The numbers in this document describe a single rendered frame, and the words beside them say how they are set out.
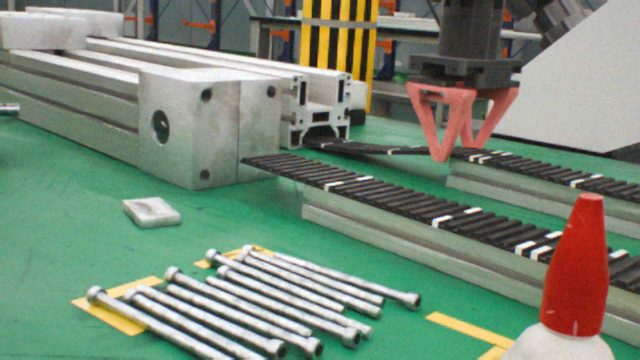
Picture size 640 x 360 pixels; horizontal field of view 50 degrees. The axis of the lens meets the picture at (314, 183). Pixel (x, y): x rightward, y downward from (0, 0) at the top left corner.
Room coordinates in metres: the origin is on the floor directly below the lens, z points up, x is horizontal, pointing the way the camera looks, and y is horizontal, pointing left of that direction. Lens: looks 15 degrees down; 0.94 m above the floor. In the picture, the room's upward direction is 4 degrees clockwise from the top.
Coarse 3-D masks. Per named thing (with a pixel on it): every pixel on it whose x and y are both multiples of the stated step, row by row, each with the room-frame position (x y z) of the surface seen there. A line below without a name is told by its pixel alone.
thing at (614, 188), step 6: (600, 186) 0.55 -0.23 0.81; (606, 186) 0.55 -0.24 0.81; (612, 186) 0.56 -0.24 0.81; (618, 186) 0.56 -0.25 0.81; (624, 186) 0.55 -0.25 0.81; (630, 186) 0.56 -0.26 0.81; (636, 186) 0.56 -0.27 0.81; (594, 192) 0.54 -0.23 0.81; (600, 192) 0.54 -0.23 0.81; (606, 192) 0.54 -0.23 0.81; (612, 192) 0.53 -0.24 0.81; (618, 192) 0.54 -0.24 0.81
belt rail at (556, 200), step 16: (464, 160) 0.64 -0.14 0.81; (448, 176) 0.65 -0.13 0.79; (464, 176) 0.65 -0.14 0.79; (480, 176) 0.63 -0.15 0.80; (496, 176) 0.61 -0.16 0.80; (512, 176) 0.60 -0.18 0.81; (480, 192) 0.63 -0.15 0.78; (496, 192) 0.61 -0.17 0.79; (512, 192) 0.60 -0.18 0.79; (528, 192) 0.60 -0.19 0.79; (544, 192) 0.58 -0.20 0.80; (560, 192) 0.57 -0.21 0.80; (576, 192) 0.56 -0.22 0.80; (528, 208) 0.59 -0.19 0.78; (544, 208) 0.58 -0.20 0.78; (560, 208) 0.57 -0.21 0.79; (608, 208) 0.54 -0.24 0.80; (624, 208) 0.53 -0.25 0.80; (608, 224) 0.54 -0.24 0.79; (624, 224) 0.53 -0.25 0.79
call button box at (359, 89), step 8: (352, 88) 0.96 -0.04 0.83; (360, 88) 0.97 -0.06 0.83; (352, 96) 0.96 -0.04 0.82; (360, 96) 0.97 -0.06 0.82; (352, 104) 0.96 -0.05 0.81; (360, 104) 0.98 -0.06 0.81; (344, 112) 0.96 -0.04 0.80; (352, 112) 0.97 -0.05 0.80; (360, 112) 0.98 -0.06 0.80; (352, 120) 0.97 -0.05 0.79; (360, 120) 0.98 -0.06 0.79
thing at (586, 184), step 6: (582, 180) 0.56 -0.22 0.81; (588, 180) 0.57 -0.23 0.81; (594, 180) 0.57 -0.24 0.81; (600, 180) 0.57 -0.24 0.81; (606, 180) 0.57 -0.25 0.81; (612, 180) 0.58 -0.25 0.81; (570, 186) 0.56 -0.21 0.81; (576, 186) 0.55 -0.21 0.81; (582, 186) 0.55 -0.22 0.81; (588, 186) 0.55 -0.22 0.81; (594, 186) 0.55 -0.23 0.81
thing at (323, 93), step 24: (96, 48) 1.11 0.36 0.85; (120, 48) 1.05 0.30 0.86; (144, 48) 1.03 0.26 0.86; (168, 48) 1.09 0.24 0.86; (192, 48) 1.08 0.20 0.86; (264, 72) 0.81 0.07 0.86; (288, 72) 0.80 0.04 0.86; (312, 72) 0.86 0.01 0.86; (336, 72) 0.84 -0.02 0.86; (288, 96) 0.78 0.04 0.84; (312, 96) 0.85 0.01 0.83; (336, 96) 0.83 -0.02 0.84; (288, 120) 0.79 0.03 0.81; (312, 120) 0.82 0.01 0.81; (336, 120) 0.83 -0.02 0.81; (288, 144) 0.78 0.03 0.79
